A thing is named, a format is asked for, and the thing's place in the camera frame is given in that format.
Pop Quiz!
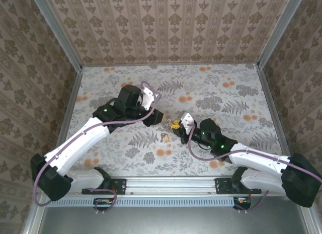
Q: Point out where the metal plate with key rings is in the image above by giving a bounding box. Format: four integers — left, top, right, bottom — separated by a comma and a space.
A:
166, 115, 177, 132

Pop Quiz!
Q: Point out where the floral patterned table cover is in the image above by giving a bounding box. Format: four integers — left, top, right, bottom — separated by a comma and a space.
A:
54, 63, 290, 177

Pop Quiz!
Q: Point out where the grey metal panel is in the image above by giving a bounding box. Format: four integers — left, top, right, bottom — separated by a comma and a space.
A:
22, 193, 322, 234

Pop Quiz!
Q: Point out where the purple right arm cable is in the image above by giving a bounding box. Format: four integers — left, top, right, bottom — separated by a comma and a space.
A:
188, 125, 322, 214

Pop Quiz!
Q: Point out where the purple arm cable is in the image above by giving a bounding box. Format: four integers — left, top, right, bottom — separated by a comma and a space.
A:
188, 125, 322, 214
33, 80, 162, 216

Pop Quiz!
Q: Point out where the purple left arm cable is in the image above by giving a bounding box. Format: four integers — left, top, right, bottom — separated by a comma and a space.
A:
33, 80, 162, 216

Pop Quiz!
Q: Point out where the aluminium table side rail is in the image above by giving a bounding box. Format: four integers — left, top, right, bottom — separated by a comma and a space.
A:
54, 66, 84, 154
256, 63, 290, 157

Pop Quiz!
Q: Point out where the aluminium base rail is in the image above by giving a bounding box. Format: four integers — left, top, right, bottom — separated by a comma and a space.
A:
71, 175, 282, 196

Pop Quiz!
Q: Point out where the grey slotted cable duct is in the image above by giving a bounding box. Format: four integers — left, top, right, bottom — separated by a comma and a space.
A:
46, 195, 236, 208

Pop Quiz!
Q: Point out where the small electronics board with wires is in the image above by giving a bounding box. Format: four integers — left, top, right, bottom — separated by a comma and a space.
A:
93, 197, 114, 207
233, 196, 252, 209

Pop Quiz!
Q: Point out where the aluminium frame post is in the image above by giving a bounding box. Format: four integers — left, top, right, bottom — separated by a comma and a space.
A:
29, 0, 84, 72
256, 0, 306, 68

